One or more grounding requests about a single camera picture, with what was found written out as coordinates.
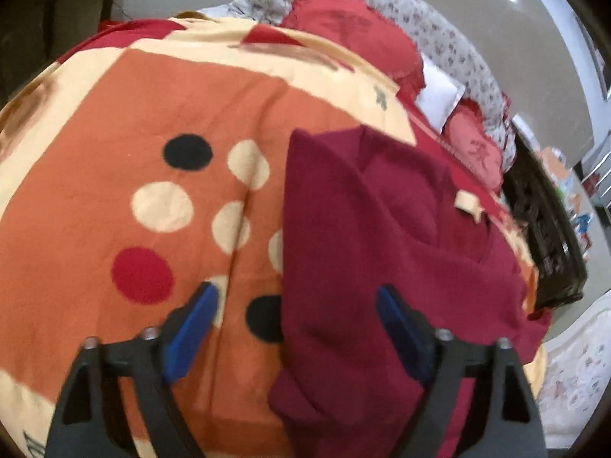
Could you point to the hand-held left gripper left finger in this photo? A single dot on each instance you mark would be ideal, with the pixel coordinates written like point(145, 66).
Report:
point(191, 334)

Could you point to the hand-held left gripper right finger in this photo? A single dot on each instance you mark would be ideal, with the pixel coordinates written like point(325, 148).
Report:
point(403, 338)

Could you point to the maroon knit garment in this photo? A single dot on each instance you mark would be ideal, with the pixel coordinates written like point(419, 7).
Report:
point(358, 248)

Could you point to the white floral upholstered chair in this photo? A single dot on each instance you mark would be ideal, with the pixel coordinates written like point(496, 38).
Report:
point(573, 381)

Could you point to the dark carved wooden cabinet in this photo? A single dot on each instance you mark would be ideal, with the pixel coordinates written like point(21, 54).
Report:
point(539, 219)

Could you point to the small red heart pillow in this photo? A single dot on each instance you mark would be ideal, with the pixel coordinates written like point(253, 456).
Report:
point(472, 145)

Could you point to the orange dotted printed blanket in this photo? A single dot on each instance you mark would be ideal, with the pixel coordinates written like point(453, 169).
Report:
point(143, 119)

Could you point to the assorted bottles and packets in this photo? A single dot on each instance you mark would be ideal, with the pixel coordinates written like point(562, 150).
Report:
point(568, 191)

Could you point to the white pillow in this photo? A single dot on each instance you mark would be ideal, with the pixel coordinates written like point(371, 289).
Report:
point(439, 93)

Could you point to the large red heart pillow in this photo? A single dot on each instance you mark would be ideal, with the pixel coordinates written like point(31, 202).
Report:
point(353, 28)

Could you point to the floral padded headboard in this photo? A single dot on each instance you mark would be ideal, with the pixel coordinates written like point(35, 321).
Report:
point(420, 14)

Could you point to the dark wooden furniture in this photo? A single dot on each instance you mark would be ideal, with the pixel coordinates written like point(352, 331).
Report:
point(71, 9)

